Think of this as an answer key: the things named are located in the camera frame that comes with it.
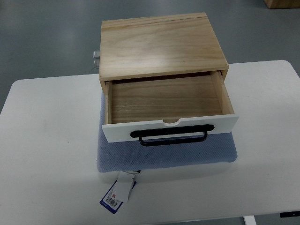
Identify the white drawer black handle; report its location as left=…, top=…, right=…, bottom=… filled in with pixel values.
left=101, top=71, right=239, bottom=146

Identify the wooden drawer cabinet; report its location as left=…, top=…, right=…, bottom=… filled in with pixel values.
left=98, top=12, right=230, bottom=94

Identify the blue mesh cushion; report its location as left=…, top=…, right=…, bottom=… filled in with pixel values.
left=97, top=95, right=238, bottom=173

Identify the metal clamp lower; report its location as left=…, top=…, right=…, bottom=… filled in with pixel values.
left=93, top=60, right=100, bottom=69

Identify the metal clamp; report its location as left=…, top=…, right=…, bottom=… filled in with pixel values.
left=93, top=60, right=100, bottom=69
left=93, top=50, right=100, bottom=59

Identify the metal clamp upper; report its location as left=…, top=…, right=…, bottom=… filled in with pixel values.
left=93, top=50, right=100, bottom=59

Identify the white and blue product tag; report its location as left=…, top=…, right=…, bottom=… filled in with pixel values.
left=99, top=170, right=141, bottom=214

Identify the white table leg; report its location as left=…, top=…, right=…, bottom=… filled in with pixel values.
left=243, top=216, right=257, bottom=225

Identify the cardboard box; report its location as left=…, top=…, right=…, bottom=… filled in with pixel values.
left=264, top=0, right=300, bottom=9

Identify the black table control panel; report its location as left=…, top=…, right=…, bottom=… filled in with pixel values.
left=280, top=211, right=300, bottom=218

